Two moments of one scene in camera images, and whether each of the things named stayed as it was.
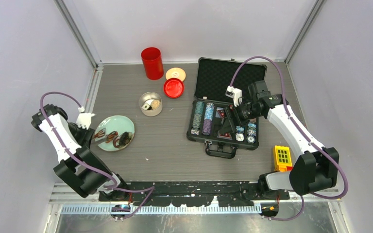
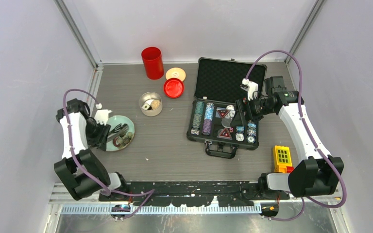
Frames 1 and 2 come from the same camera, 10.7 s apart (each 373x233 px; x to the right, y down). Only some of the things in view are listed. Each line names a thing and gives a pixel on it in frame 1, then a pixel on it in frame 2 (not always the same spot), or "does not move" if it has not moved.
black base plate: x=230 y=193 does not move
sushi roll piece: x=147 y=105 does not move
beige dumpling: x=155 y=104 does not move
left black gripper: x=86 y=136 → x=100 y=141
